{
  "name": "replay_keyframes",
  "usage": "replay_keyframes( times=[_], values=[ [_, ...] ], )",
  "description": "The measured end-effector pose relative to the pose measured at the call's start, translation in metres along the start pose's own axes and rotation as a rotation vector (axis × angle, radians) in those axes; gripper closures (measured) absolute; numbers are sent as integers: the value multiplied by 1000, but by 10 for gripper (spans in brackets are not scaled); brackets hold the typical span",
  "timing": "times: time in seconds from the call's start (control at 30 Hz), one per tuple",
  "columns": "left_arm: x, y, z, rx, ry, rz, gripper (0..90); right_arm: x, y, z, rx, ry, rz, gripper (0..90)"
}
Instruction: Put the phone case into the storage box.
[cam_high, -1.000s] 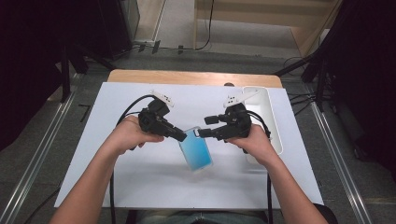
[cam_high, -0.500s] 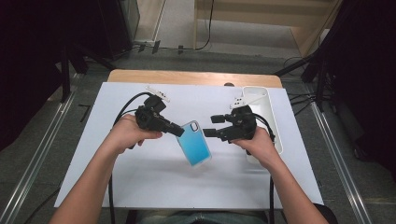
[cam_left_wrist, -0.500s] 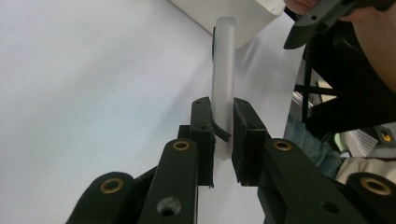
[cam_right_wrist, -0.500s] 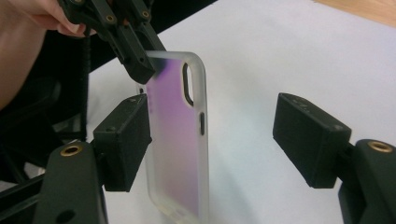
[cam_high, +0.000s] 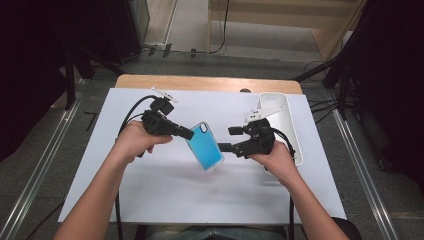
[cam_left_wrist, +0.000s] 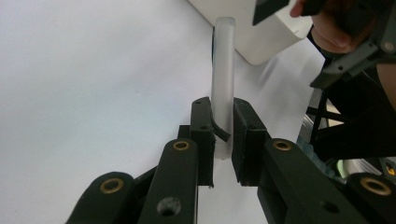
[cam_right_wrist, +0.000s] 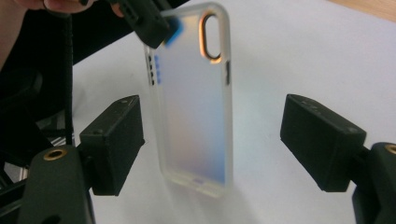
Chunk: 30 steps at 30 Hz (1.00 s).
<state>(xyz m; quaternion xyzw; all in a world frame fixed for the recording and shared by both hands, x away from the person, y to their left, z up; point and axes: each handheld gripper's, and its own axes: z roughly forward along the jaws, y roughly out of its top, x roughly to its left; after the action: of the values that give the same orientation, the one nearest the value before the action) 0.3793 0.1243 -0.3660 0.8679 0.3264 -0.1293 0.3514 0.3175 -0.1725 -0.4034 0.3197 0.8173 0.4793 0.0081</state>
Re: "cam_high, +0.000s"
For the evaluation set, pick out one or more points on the dark round table grommet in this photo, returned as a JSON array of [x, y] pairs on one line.
[[245, 90]]

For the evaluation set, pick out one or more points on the person's right hand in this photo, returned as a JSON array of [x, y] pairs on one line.
[[281, 163]]

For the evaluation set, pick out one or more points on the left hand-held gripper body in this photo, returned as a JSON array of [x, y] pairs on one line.
[[158, 121]]

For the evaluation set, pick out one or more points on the black curtain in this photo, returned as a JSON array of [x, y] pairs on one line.
[[393, 83], [26, 66]]

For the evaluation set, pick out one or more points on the person's left hand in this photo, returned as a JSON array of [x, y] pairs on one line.
[[133, 140]]

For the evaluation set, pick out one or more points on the metal floor rail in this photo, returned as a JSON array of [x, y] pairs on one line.
[[363, 173], [40, 166]]

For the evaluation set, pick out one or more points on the white plastic bin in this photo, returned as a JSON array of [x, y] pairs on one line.
[[290, 123]]

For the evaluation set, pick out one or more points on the iridescent phone case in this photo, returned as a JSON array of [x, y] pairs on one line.
[[205, 148]]

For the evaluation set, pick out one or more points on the light wooden frame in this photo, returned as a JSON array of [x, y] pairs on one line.
[[326, 36]]

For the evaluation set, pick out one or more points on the black stand legs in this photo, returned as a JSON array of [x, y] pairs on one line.
[[70, 83], [341, 86]]

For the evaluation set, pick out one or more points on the black stool seat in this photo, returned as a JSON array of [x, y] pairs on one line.
[[351, 230]]

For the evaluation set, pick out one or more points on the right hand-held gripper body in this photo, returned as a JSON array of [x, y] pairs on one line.
[[258, 136]]

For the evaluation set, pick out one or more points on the white board sheet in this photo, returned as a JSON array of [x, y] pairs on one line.
[[186, 193]]

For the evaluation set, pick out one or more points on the dark cabinet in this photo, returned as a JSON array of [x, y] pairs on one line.
[[123, 26]]

